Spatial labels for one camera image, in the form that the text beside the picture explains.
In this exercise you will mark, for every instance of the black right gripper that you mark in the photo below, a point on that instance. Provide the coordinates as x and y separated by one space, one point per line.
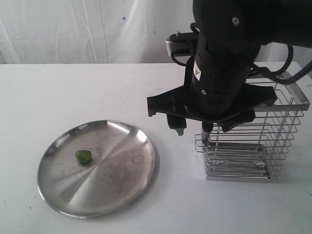
216 94

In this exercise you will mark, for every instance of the black knife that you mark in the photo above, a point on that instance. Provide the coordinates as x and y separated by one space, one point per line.
204 135

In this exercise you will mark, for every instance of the green cucumber piece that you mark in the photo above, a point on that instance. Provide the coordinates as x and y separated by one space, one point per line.
83 156

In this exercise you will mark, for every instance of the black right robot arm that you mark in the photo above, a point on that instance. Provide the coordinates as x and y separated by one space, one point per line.
224 41

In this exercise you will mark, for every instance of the round stainless steel plate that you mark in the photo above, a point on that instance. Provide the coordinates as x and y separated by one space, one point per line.
122 166

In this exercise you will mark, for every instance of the white backdrop curtain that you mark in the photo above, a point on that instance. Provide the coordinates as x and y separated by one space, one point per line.
90 31

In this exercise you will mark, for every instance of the steel wire utensil rack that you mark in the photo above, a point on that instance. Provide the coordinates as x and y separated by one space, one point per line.
255 151

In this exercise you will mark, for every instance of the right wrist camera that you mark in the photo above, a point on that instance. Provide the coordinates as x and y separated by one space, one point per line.
182 44

